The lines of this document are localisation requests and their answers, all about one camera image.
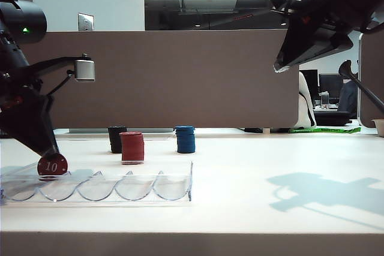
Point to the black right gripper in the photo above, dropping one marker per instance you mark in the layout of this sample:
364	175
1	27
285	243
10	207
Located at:
312	10

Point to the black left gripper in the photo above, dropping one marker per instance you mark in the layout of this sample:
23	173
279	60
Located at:
21	85

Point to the single red poker chip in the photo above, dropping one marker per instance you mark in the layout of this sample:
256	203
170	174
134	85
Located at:
52	167

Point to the clear plastic chip tray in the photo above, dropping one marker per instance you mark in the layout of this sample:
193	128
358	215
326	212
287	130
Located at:
120	188

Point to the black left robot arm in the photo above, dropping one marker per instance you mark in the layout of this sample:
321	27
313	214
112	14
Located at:
21	19

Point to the black poker chip stack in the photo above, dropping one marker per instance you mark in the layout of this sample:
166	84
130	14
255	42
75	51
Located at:
114	140

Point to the red poker chip stack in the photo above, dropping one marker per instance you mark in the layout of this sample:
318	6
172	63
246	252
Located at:
132	146

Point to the blue poker chip stack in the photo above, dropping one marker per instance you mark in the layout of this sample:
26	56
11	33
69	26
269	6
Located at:
185	140

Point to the black computer monitor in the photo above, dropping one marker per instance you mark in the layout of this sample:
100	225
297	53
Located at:
310	77
330	82

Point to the clear glass jar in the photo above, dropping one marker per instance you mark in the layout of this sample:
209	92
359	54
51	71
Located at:
325	100

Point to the dark blue office chair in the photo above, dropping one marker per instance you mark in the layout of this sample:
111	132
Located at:
348	97

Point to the black slanted rod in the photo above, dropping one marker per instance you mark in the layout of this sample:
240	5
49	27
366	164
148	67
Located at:
364	89

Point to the narrow brown partition panel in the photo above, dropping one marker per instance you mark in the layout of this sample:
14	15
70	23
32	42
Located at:
373	82

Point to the white chair with black stripe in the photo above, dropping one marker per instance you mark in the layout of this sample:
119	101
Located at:
304	109

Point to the green tape strip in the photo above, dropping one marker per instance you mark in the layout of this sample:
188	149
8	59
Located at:
324	130

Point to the short tan paper cup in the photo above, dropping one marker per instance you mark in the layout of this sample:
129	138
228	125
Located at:
379	127

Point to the wide brown partition panel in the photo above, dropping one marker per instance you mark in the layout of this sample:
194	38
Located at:
180	79

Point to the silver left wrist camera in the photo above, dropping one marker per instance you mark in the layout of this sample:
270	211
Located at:
85	70

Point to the silver wall switch plate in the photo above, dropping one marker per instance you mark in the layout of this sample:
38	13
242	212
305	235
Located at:
86	22

